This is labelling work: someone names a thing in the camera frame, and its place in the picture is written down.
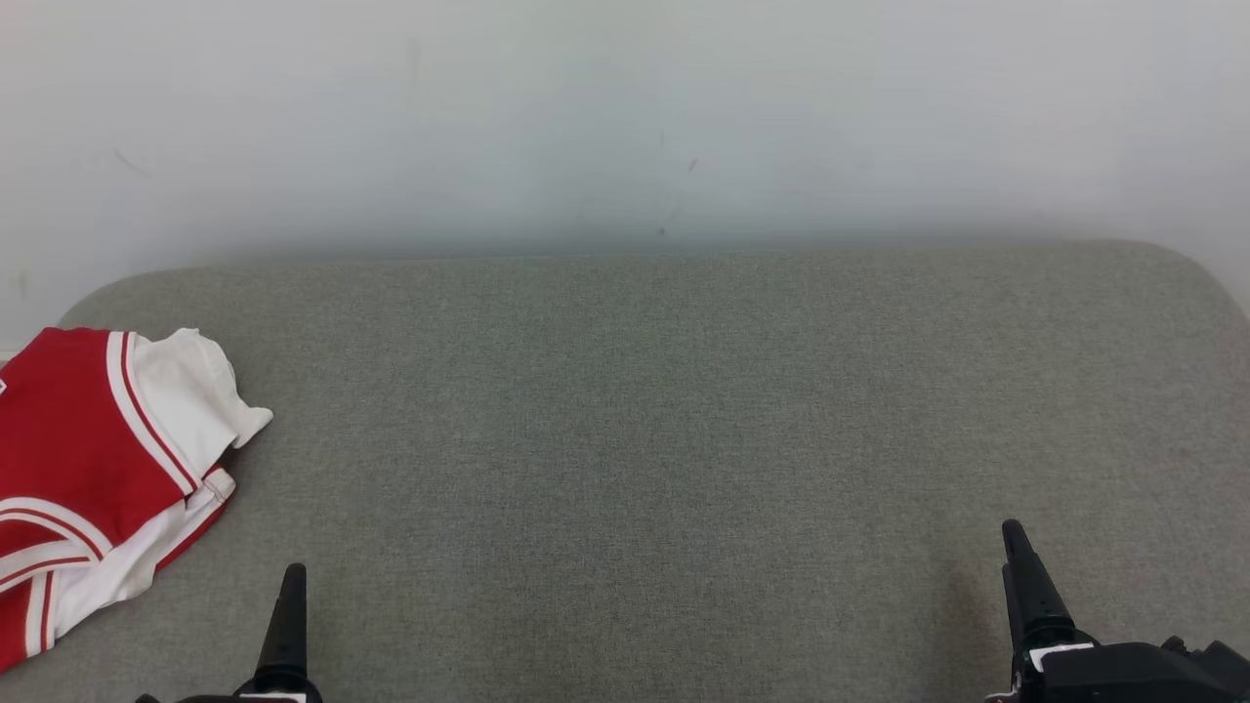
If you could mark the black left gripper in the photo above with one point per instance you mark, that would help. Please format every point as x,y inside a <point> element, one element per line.
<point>195,700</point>

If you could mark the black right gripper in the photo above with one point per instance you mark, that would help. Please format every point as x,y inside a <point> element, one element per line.
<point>1104,674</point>

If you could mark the red shirt with white stripes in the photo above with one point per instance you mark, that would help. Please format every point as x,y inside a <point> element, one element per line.
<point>68,420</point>

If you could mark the grey fabric sofa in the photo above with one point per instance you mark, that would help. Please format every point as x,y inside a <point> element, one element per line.
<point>625,439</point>

